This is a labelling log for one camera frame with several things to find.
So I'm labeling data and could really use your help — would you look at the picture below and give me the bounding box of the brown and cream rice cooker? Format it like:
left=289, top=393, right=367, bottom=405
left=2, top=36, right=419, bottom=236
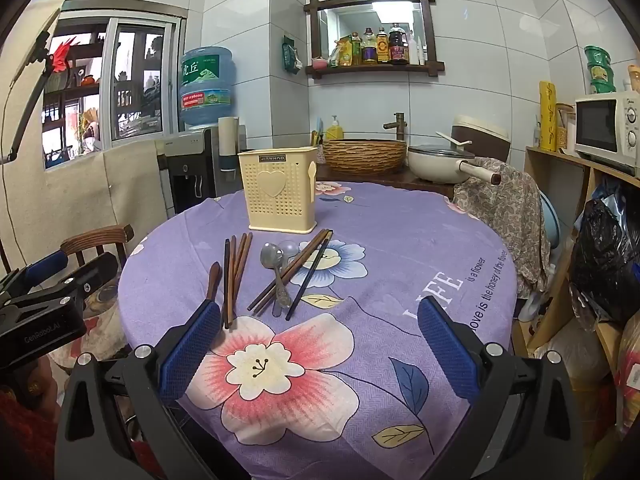
left=451, top=114, right=511, bottom=162

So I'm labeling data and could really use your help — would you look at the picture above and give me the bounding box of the brown wooden spoon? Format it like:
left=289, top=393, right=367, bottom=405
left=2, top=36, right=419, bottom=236
left=206, top=261, right=222, bottom=303

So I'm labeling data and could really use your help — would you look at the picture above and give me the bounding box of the printed cat cushion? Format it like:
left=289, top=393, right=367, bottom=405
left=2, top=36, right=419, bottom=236
left=79, top=280, right=132, bottom=363

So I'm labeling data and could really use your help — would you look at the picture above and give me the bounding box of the white microwave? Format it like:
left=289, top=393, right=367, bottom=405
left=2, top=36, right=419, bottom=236
left=574, top=91, right=640, bottom=177

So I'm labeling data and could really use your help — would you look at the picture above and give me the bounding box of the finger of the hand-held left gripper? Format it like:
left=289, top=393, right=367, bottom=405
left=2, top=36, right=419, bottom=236
left=0, top=250, right=70, bottom=302
left=10, top=252, right=120, bottom=307

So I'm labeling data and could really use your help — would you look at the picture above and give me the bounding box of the water dispenser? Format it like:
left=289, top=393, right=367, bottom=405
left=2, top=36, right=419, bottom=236
left=157, top=127, right=247, bottom=214

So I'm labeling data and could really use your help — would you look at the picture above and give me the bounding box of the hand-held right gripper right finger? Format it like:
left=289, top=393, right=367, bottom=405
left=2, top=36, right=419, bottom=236
left=416, top=296, right=586, bottom=480

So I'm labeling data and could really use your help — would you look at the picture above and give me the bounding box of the wooden shelf unit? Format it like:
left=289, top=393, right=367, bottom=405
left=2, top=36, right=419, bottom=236
left=510, top=146, right=640, bottom=411

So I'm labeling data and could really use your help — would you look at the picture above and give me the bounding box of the floral patterned cloth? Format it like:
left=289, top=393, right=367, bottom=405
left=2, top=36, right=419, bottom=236
left=452, top=157, right=551, bottom=301

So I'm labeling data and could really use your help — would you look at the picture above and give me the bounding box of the bronze faucet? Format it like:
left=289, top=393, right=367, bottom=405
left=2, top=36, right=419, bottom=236
left=383, top=112, right=409, bottom=141

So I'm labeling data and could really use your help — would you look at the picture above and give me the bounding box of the cream plastic utensil holder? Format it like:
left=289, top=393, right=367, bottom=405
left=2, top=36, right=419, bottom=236
left=237, top=146, right=319, bottom=235

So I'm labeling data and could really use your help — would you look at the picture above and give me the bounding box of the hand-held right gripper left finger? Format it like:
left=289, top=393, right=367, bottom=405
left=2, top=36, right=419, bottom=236
left=54, top=298, right=223, bottom=480

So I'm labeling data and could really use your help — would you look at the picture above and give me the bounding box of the blue water jug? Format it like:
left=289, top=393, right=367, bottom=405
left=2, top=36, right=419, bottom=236
left=179, top=46, right=236, bottom=129

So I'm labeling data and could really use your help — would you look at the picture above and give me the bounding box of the woven sink basin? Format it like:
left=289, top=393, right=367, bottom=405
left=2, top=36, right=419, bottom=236
left=322, top=139, right=408, bottom=176

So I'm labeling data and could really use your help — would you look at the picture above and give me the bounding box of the lamp on jointed arm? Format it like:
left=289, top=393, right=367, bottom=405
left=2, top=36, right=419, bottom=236
left=0, top=7, right=67, bottom=167

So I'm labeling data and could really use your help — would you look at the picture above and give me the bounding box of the stack of green cups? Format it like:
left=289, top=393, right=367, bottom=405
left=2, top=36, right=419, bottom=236
left=584, top=45, right=617, bottom=95

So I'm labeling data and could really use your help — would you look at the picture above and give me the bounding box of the red paper ornament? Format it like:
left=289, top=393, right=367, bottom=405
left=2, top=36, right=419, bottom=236
left=50, top=36, right=78, bottom=72

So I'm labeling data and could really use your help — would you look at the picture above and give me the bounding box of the clear plastic spoon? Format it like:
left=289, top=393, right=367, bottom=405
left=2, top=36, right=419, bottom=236
left=277, top=240, right=302, bottom=308

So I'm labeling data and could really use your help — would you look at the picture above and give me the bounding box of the green wall packet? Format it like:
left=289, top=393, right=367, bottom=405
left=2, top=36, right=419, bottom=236
left=281, top=35, right=305, bottom=74

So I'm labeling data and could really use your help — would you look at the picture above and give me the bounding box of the white plastic bag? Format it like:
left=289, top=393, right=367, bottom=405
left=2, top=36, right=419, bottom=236
left=545, top=332, right=612, bottom=392

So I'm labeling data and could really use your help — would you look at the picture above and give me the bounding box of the black plastic bag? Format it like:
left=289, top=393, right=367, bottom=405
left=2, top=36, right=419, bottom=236
left=570, top=196, right=640, bottom=342

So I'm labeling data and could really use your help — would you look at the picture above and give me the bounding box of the purple floral tablecloth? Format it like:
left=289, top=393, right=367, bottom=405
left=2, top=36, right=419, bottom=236
left=117, top=181, right=518, bottom=480

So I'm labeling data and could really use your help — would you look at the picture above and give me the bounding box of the yellow roll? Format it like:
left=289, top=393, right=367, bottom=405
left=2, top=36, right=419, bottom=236
left=538, top=80, right=559, bottom=152

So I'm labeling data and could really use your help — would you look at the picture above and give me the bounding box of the dark wooden counter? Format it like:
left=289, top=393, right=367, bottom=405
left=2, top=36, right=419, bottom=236
left=315, top=162, right=457, bottom=202

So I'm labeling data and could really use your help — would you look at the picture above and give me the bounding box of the white bottle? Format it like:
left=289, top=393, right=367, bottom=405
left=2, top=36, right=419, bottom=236
left=409, top=30, right=427, bottom=65

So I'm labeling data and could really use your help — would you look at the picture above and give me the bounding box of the wooden chair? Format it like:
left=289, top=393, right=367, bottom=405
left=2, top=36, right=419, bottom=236
left=60, top=224, right=135, bottom=281

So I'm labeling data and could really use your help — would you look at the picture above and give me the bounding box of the cream pot with handle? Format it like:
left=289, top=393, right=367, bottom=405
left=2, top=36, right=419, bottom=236
left=407, top=144, right=502, bottom=186

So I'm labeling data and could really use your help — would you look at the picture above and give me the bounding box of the dark soy sauce bottle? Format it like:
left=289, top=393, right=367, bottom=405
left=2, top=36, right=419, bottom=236
left=389, top=23, right=409, bottom=65

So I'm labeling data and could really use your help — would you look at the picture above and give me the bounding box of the wood framed wall shelf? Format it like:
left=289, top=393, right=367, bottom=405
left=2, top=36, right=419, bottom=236
left=303, top=0, right=446, bottom=80

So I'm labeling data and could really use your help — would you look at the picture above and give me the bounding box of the metal spoon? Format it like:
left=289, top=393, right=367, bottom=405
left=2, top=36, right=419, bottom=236
left=259, top=243, right=292, bottom=318

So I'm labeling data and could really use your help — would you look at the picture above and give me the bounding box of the light blue basin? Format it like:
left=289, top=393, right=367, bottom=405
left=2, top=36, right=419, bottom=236
left=540, top=190, right=564, bottom=262

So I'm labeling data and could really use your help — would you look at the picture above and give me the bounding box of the sliding window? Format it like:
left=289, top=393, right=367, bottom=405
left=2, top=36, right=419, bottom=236
left=42, top=10, right=187, bottom=171

